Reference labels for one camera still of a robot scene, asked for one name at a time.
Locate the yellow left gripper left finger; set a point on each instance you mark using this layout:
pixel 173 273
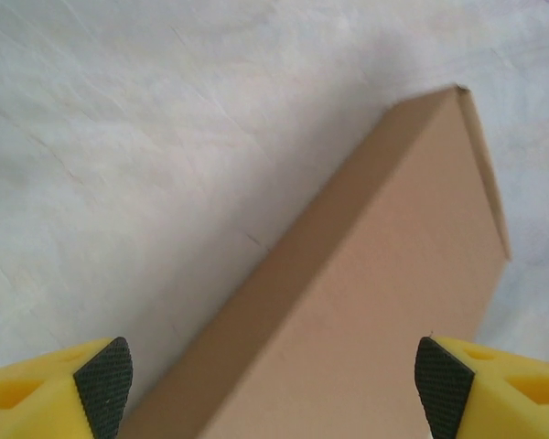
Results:
pixel 50 398

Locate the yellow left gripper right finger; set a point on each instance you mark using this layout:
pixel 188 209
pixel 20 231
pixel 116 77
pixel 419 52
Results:
pixel 498 398

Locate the brown cardboard box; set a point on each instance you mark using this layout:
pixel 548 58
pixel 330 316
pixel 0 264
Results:
pixel 347 274

